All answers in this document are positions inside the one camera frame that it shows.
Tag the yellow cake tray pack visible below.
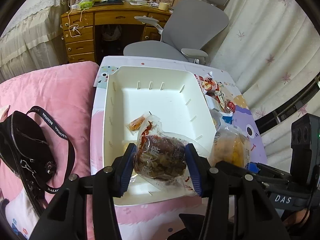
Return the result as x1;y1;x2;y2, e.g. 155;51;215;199
209;126;252;169

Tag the white charging cable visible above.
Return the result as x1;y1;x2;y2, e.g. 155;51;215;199
60;4;84;39

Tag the black handbag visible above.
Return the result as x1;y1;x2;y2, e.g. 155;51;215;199
0;106;75;215

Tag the grey office chair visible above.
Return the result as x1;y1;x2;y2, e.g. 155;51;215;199
123;0;232;67

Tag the pink blanket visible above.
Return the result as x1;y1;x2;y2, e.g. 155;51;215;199
0;61;100;205

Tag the wooden desk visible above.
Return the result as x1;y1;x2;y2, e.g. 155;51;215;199
61;0;175;64

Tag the black bag under desk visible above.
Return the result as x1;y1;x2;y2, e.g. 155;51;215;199
101;25;123;41

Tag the person's right hand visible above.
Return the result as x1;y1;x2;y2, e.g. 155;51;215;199
284;209;312;228

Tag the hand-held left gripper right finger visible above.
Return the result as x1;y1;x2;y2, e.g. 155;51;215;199
185;143;287;240

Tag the white plastic storage tray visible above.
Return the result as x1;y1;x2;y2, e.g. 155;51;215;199
101;66;217;207

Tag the small orange snack packet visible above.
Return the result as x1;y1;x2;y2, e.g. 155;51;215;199
128;115;147;132

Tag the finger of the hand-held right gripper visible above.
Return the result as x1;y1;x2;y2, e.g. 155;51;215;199
246;162;292;181
261;179;312;196

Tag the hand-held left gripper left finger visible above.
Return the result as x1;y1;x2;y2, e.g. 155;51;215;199
31;143;137;240

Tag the clear packet of brown snack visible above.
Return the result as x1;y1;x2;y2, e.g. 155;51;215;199
130;115;198;195

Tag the green tissue pack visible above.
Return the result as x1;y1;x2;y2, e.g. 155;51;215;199
76;0;94;10

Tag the red orange snack packet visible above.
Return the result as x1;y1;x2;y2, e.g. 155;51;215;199
199;74;220;94

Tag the printed cloth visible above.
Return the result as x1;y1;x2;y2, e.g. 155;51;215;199
0;185;40;240

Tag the white lace bed cover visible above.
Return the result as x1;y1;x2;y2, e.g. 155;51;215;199
0;0;75;83

